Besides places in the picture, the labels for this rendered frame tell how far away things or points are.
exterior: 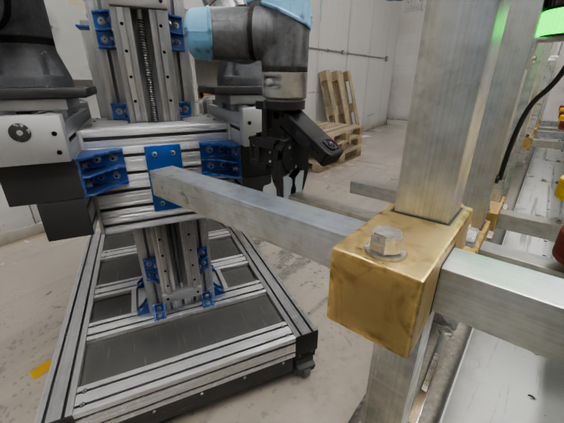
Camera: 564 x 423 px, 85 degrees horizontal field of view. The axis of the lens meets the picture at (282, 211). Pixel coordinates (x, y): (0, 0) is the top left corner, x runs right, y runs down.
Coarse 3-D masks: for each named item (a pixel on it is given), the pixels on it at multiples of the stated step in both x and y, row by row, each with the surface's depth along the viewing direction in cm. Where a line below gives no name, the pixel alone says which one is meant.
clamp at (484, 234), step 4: (484, 224) 43; (488, 224) 43; (484, 228) 42; (488, 228) 43; (480, 232) 40; (484, 232) 41; (488, 232) 45; (492, 232) 45; (480, 236) 40; (484, 236) 40; (488, 236) 45; (492, 236) 44; (480, 240) 39; (484, 240) 43; (488, 240) 45; (476, 244) 38; (480, 244) 38; (464, 248) 37; (468, 248) 37; (472, 248) 37; (476, 248) 37; (472, 252) 36; (476, 252) 36
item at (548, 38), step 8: (552, 8) 31; (536, 40) 32; (544, 40) 33; (552, 40) 33; (560, 40) 33; (536, 48) 35; (536, 56) 35; (528, 64) 33; (560, 72) 33; (536, 96) 35; (528, 112) 36; (520, 120) 37; (512, 136) 38; (512, 144) 38; (504, 160) 39; (504, 168) 39; (496, 176) 40
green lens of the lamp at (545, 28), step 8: (560, 8) 30; (544, 16) 32; (552, 16) 31; (560, 16) 30; (544, 24) 32; (552, 24) 31; (560, 24) 30; (544, 32) 32; (552, 32) 31; (560, 32) 30
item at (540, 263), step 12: (300, 192) 58; (312, 204) 53; (324, 204) 52; (336, 204) 52; (348, 216) 49; (360, 216) 48; (372, 216) 48; (480, 252) 39; (492, 252) 38; (504, 252) 38; (516, 252) 38; (516, 264) 37; (528, 264) 36; (540, 264) 35; (552, 264) 35
